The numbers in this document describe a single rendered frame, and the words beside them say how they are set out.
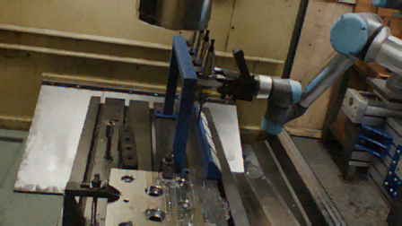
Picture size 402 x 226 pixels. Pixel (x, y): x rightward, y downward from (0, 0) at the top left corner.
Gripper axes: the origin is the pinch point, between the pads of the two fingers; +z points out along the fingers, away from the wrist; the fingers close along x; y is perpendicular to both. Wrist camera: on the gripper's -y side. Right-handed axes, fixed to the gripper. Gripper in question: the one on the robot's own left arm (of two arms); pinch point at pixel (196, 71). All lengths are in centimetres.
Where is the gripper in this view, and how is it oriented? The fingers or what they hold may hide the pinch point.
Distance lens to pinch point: 147.3
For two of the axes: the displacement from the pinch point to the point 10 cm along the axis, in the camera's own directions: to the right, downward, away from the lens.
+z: -9.7, -1.3, -1.9
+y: -2.0, 9.0, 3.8
